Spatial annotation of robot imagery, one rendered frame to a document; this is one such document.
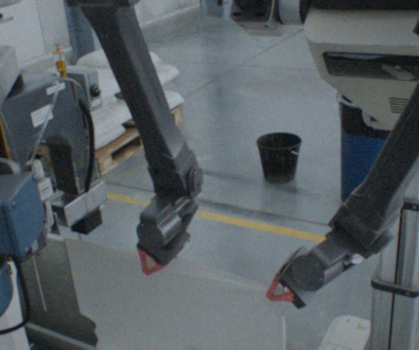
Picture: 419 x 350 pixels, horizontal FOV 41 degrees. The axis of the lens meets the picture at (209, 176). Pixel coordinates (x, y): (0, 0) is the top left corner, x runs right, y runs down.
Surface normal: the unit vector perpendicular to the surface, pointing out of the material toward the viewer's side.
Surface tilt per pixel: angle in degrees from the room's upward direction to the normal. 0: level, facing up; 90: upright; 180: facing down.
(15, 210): 90
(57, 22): 90
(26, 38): 90
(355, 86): 130
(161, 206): 5
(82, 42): 90
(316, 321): 0
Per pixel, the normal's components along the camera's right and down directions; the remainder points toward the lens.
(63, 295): -0.48, 0.40
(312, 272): -0.65, 0.20
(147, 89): 0.85, 0.18
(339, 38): -0.36, -0.43
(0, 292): 0.96, 0.07
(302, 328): -0.07, -0.90
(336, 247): 0.34, -0.72
